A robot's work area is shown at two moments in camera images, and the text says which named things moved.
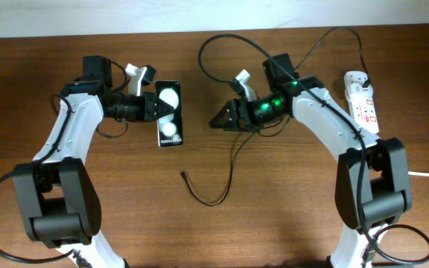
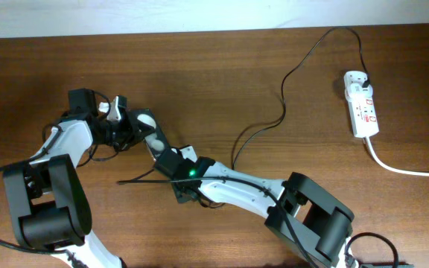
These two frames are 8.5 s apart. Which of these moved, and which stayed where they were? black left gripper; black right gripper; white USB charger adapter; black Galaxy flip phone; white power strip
Moved: black right gripper; black left gripper; black Galaxy flip phone
Stayed: white power strip; white USB charger adapter
